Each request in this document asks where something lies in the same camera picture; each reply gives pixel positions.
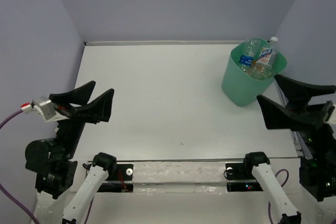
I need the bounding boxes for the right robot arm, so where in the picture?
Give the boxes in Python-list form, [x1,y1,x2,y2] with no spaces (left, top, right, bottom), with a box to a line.
[241,74,335,223]

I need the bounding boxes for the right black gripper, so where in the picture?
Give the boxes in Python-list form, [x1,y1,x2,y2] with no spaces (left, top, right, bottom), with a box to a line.
[259,70,336,159]

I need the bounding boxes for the white blue label bottle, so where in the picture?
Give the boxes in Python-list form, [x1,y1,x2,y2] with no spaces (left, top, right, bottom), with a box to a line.
[254,37,278,69]

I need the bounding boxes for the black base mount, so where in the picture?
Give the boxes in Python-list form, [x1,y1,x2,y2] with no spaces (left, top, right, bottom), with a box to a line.
[82,161,134,193]
[223,163,263,193]

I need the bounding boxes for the green plastic bin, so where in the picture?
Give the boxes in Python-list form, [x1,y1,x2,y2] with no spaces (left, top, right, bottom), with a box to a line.
[222,39,287,106]

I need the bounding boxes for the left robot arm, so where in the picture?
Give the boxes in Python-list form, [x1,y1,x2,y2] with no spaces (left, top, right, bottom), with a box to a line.
[21,81,117,223]

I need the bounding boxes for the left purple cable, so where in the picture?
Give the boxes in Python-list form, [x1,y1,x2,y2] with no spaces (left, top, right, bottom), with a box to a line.
[0,103,40,224]

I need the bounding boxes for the white foam strip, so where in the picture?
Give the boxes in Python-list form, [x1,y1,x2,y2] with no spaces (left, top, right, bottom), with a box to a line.
[132,161,227,195]

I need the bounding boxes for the yellow cap orange label bottle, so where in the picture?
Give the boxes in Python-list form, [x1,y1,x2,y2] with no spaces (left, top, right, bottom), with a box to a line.
[245,65,275,81]

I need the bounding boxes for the blue label clear bottle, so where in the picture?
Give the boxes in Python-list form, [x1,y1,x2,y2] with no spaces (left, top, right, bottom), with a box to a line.
[238,38,262,73]

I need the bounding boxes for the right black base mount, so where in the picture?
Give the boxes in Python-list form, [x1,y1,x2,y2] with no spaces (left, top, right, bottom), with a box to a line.
[223,163,263,193]

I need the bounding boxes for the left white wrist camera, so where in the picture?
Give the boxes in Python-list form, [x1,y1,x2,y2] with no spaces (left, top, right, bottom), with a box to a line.
[32,96,69,123]

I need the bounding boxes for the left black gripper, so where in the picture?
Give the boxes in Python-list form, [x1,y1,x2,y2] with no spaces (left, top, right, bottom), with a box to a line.
[53,78,118,156]

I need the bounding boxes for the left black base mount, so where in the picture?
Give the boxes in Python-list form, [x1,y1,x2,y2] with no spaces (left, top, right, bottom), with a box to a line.
[82,161,134,193]

